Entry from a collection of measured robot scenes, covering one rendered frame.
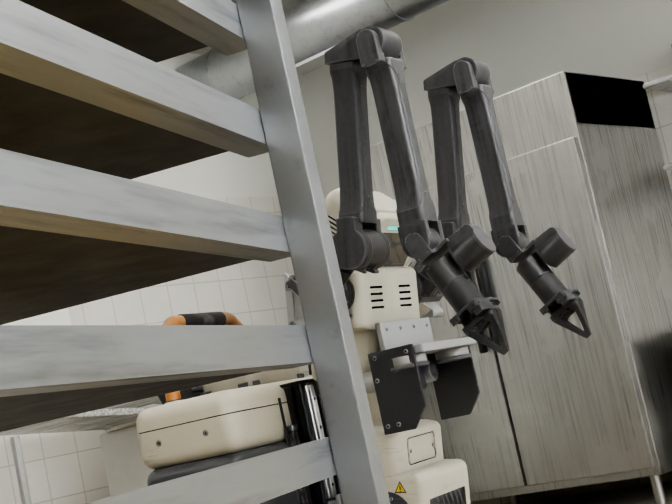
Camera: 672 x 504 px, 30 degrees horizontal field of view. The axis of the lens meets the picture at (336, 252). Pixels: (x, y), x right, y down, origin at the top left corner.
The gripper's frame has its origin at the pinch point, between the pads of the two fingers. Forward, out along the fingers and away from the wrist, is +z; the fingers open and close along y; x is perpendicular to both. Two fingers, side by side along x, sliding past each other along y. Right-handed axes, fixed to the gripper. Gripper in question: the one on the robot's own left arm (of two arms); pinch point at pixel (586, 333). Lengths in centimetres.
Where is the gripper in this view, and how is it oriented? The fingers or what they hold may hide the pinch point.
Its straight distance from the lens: 264.0
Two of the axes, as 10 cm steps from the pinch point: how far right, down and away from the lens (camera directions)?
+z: 5.8, 7.5, -3.3
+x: -6.5, 6.6, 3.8
